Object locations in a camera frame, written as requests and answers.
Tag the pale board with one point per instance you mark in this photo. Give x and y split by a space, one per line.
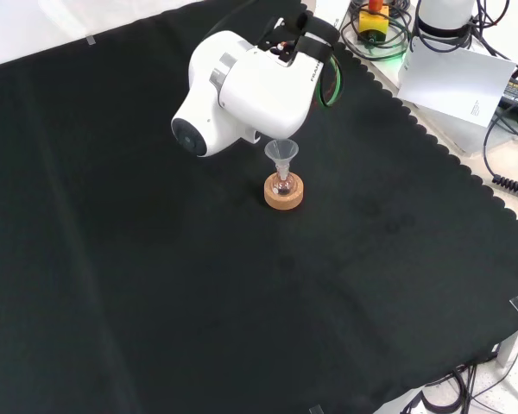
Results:
453 84

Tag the yellow stop button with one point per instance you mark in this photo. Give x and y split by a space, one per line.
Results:
373 21

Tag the clear plastic funnel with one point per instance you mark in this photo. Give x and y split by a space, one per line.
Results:
281 152

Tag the small glass round-bottom flask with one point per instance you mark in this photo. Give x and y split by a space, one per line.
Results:
282 186

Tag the black bench cloth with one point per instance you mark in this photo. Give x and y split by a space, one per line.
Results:
155 259

